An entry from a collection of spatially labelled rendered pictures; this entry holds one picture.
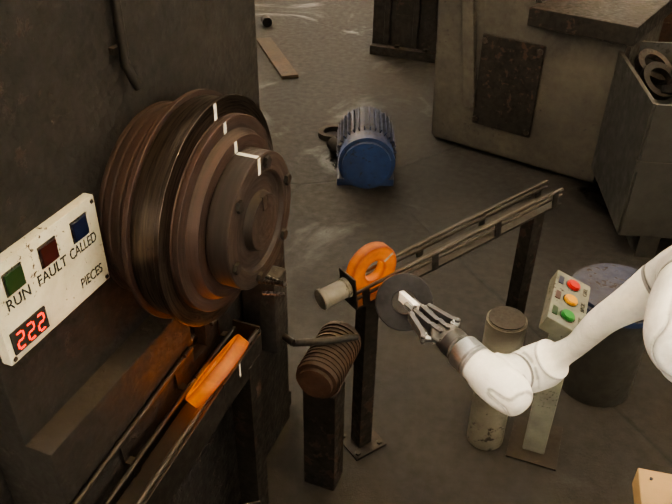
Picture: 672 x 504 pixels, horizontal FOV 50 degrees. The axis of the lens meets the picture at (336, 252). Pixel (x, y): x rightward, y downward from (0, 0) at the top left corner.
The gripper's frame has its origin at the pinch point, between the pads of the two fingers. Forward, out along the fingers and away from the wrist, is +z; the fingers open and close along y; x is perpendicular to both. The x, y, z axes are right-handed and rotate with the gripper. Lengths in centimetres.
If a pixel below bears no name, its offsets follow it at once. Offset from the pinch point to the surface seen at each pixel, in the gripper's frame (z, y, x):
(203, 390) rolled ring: -7, -61, 8
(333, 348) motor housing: 9.8, -16.6, -16.7
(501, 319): -5.6, 32.4, -17.3
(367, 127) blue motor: 156, 102, -46
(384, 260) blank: 14.9, 2.9, 2.7
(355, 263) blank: 15.8, -6.4, 4.9
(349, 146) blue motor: 149, 87, -49
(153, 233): -5, -67, 50
